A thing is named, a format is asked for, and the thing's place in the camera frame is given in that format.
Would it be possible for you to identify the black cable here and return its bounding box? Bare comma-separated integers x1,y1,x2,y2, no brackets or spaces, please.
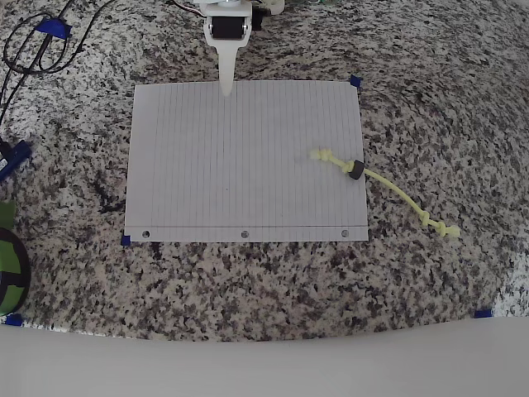
2,0,117,75
0,0,75,125

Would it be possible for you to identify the green and black camera mount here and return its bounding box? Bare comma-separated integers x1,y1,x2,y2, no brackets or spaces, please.
0,200,32,318

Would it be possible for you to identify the yellow knotted rope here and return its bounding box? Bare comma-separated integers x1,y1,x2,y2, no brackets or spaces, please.
309,147,461,240

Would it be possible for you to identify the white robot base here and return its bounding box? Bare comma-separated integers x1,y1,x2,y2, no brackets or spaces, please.
251,0,286,32

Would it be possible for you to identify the lined white paper sheet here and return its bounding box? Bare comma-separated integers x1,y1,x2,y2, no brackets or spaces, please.
123,79,370,244

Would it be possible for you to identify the blue USB hub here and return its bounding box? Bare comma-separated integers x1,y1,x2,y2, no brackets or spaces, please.
0,138,33,183

